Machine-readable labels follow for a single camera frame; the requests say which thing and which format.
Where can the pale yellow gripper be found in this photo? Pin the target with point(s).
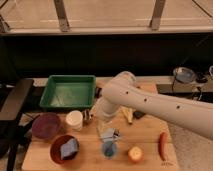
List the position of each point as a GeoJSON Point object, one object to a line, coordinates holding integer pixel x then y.
{"type": "Point", "coordinates": [102, 126]}

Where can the blue sponge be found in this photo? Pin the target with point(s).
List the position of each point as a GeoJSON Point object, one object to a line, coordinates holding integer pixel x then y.
{"type": "Point", "coordinates": [69, 148]}

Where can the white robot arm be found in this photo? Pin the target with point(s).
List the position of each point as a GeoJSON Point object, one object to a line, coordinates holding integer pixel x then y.
{"type": "Point", "coordinates": [121, 90]}

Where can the red orange bowl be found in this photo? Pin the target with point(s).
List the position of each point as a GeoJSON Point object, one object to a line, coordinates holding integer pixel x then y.
{"type": "Point", "coordinates": [55, 149]}

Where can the metal bowl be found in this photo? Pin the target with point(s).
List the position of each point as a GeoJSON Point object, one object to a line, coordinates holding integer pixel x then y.
{"type": "Point", "coordinates": [184, 75]}

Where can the metal clip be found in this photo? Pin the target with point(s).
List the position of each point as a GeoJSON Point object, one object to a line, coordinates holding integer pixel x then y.
{"type": "Point", "coordinates": [87, 115]}

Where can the blue cup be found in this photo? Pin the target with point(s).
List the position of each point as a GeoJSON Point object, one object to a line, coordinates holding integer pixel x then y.
{"type": "Point", "coordinates": [109, 149]}

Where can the yellow banana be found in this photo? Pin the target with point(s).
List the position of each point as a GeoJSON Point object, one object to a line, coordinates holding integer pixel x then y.
{"type": "Point", "coordinates": [128, 114]}

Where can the white cup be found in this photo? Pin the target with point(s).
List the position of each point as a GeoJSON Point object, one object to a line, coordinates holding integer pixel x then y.
{"type": "Point", "coordinates": [75, 120]}

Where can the wooden cutting board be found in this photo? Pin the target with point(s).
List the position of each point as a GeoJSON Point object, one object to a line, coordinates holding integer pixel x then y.
{"type": "Point", "coordinates": [143, 133]}

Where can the black remote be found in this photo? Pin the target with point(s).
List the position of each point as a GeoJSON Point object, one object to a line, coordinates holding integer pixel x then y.
{"type": "Point", "coordinates": [138, 114]}

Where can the apple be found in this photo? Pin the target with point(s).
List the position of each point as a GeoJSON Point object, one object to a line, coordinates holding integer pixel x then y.
{"type": "Point", "coordinates": [135, 154]}

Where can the green plastic tray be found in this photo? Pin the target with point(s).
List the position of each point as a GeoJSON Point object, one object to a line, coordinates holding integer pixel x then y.
{"type": "Point", "coordinates": [68, 92]}

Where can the orange carrot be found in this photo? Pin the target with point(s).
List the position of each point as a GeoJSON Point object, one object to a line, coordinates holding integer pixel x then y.
{"type": "Point", "coordinates": [161, 146]}

